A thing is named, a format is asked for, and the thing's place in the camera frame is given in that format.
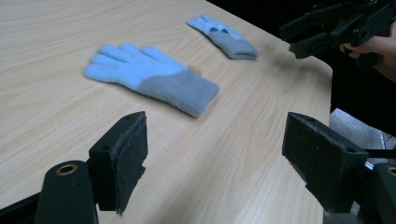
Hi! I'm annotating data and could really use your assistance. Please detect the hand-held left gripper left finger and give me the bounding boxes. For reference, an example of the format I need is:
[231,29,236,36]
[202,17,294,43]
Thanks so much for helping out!
[88,111,149,216]

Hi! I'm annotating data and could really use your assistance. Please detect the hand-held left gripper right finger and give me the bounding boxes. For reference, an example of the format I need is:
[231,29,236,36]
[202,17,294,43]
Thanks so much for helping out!
[281,111,370,215]

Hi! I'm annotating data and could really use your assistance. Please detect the light blue glove dark dots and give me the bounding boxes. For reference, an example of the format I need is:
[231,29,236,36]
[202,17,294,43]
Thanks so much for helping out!
[186,13,260,61]

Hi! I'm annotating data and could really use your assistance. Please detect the light blue glove orange mark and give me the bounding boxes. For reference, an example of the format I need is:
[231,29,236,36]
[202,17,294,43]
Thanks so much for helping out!
[82,42,220,119]

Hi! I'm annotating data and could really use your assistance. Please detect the grey cloth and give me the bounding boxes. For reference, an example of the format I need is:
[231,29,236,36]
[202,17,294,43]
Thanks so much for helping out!
[329,107,396,166]

